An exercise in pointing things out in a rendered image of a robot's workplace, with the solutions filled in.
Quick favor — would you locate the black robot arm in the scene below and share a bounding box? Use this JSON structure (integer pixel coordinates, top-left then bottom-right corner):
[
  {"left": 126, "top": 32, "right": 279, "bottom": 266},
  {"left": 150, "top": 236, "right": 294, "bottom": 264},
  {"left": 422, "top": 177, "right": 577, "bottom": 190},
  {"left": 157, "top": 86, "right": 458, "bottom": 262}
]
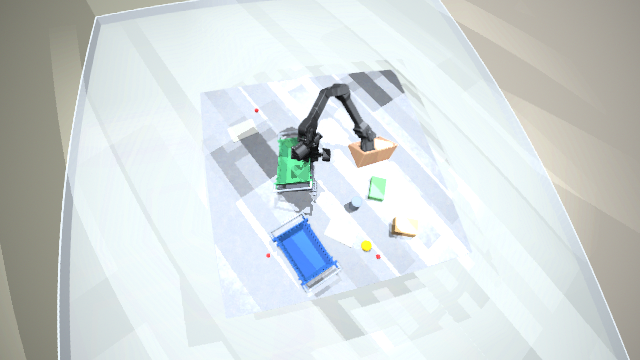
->
[{"left": 292, "top": 84, "right": 376, "bottom": 161}]

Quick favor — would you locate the light green rectangular block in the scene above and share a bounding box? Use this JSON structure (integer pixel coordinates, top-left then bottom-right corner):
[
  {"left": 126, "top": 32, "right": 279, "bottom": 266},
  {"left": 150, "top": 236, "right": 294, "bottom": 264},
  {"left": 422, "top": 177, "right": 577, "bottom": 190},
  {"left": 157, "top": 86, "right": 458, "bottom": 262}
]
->
[{"left": 368, "top": 176, "right": 386, "bottom": 202}]

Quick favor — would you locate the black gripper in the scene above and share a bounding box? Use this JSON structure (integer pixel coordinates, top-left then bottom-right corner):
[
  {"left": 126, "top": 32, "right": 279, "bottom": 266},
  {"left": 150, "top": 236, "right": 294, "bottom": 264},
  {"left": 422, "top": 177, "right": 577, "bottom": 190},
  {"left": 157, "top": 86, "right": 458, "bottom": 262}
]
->
[{"left": 290, "top": 146, "right": 331, "bottom": 163}]

